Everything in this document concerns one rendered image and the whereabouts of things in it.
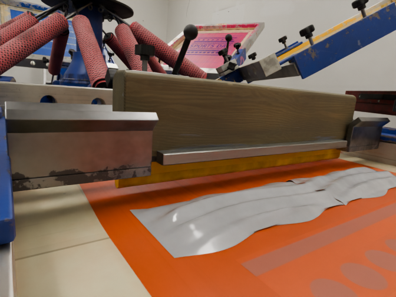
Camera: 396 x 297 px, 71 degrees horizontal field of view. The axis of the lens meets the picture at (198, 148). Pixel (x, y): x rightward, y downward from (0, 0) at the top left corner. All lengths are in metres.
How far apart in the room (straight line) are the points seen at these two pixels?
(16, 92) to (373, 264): 0.42
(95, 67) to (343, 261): 0.65
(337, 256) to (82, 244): 0.15
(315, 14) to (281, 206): 2.65
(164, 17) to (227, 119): 4.75
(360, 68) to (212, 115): 2.30
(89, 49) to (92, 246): 0.65
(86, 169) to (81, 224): 0.04
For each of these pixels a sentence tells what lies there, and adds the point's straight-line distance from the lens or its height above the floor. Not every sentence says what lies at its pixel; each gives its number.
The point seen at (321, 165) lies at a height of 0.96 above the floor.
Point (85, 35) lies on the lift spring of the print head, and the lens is 0.84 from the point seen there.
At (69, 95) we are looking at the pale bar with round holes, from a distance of 0.45.
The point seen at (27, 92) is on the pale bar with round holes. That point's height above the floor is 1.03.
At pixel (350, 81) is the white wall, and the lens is 2.54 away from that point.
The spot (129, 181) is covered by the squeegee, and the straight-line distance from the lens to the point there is 0.25.
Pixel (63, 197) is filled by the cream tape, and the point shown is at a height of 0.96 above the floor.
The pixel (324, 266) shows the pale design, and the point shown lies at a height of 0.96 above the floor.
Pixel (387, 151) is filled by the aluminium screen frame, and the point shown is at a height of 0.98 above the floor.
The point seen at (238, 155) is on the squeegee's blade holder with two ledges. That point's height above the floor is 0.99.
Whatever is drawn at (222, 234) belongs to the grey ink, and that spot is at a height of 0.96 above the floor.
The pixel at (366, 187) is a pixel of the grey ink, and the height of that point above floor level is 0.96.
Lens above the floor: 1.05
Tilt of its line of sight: 12 degrees down
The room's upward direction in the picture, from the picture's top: 4 degrees clockwise
